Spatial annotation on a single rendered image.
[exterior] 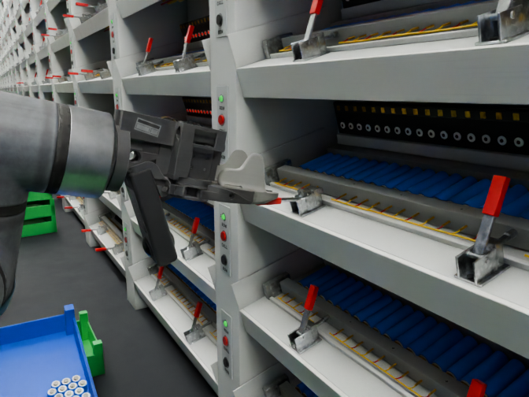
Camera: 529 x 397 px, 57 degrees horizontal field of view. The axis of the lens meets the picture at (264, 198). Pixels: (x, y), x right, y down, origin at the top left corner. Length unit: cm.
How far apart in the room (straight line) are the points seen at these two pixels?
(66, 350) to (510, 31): 108
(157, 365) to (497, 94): 104
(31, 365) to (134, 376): 22
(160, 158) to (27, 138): 14
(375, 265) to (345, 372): 19
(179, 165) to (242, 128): 26
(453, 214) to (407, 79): 15
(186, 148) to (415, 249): 26
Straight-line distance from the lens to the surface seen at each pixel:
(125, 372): 127
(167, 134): 53
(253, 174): 57
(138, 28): 145
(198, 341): 115
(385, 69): 50
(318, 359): 70
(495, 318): 45
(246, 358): 89
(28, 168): 49
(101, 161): 49
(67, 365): 121
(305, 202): 64
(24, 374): 121
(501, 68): 42
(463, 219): 53
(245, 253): 81
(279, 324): 78
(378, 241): 54
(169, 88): 107
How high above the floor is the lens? 65
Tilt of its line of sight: 13 degrees down
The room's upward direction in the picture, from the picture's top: straight up
